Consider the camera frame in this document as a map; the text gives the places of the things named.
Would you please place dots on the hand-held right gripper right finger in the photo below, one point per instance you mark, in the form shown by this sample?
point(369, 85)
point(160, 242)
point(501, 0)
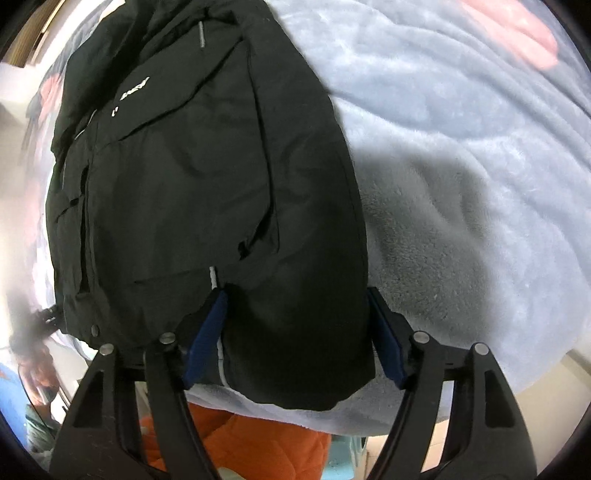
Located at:
point(388, 341)

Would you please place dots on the person's orange clothing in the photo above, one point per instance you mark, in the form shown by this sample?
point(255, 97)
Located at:
point(258, 443)

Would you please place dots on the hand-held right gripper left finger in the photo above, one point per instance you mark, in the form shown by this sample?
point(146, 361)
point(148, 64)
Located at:
point(207, 341)

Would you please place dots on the grey floral blanket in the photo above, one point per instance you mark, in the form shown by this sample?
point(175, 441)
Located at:
point(461, 184)

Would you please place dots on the black hooded jacket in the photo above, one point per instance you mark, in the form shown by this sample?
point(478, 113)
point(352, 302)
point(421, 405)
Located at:
point(184, 184)

